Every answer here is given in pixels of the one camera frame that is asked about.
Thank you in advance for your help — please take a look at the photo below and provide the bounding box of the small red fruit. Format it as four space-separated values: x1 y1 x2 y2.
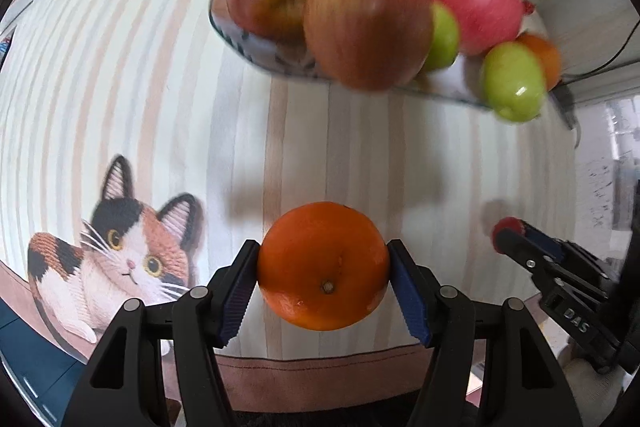
491 217 525 254

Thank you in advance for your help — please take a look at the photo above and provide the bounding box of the bright orange tangerine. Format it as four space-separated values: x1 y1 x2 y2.
257 202 390 332

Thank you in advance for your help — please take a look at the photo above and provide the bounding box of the dark orange tangerine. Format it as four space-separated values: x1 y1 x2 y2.
516 31 562 91

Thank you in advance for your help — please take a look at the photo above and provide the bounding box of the white gloved right hand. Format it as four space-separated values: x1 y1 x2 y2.
558 340 639 426

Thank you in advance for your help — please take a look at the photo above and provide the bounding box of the large green apple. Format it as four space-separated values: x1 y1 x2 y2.
480 41 547 124

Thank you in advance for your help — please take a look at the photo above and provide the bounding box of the striped cat tablecloth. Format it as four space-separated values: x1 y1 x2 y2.
0 0 584 414

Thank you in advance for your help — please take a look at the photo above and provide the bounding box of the floral oval fruit plate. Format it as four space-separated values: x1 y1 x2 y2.
208 0 488 109

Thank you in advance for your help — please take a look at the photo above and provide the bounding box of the small green apple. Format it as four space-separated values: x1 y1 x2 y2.
423 1 460 72

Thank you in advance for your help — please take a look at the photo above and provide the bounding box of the red bottle cap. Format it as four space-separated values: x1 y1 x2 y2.
522 0 536 15

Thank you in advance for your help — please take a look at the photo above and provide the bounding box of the black charging cable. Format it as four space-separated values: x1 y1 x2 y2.
549 16 640 134

